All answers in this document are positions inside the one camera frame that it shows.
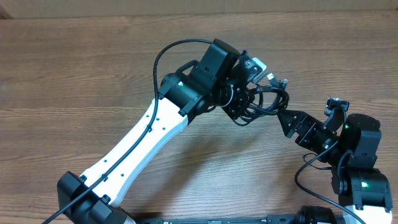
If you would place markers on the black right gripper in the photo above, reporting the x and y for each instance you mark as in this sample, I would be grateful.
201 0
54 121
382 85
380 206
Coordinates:
311 126

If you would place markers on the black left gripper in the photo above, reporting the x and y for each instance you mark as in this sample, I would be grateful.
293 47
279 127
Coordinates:
242 99

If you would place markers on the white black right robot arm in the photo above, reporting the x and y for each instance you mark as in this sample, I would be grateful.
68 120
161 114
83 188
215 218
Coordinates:
348 143

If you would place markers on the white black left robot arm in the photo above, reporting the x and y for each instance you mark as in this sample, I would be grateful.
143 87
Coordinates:
218 79

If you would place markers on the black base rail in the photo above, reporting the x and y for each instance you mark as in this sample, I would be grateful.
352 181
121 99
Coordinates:
306 214

